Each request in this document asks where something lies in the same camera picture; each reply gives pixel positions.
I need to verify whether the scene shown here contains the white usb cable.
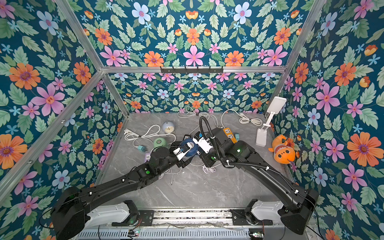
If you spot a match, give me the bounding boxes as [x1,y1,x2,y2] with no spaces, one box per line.
[188,161,217,175]
[157,167,184,185]

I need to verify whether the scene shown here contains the blue meat grinder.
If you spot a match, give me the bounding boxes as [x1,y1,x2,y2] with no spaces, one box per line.
[180,138,198,158]

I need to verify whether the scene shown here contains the green charger adapter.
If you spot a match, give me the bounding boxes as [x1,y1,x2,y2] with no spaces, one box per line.
[137,145,147,153]

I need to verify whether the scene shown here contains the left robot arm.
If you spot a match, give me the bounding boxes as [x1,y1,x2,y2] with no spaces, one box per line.
[51,147,193,240]

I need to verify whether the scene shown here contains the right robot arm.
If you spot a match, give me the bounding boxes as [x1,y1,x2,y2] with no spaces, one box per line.
[193,117,319,235]

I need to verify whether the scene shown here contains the green meat grinder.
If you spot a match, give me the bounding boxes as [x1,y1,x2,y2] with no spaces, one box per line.
[154,138,168,149]

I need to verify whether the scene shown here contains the pale blue table clock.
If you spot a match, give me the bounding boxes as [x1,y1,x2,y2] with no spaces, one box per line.
[162,121,175,134]

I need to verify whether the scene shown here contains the purple power strip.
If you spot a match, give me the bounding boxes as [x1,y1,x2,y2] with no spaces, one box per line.
[145,153,151,162]

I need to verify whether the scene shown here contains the orange power strip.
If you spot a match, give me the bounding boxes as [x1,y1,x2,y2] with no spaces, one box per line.
[223,128,238,144]

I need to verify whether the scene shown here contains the orange clownfish plush toy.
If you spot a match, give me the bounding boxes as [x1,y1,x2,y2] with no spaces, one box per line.
[268,135,299,165]

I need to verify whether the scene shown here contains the white folding desk lamp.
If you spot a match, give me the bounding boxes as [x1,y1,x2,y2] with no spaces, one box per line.
[256,97,287,147]

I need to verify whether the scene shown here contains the white power cord left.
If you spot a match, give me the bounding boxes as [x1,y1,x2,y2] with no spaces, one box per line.
[123,124,177,145]

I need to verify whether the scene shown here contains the white cords at back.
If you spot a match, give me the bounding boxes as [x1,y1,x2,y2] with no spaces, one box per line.
[176,105,221,136]

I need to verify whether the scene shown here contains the white lamp cord bundle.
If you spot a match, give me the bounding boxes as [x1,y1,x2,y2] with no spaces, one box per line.
[220,108,264,128]

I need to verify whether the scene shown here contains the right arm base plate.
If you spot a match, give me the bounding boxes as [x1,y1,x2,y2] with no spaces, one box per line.
[230,209,273,226]

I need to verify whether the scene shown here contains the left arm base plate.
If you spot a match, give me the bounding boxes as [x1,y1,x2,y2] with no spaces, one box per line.
[112,210,155,227]

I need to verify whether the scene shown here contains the black hook rail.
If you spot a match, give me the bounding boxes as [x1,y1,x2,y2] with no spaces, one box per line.
[160,67,224,74]

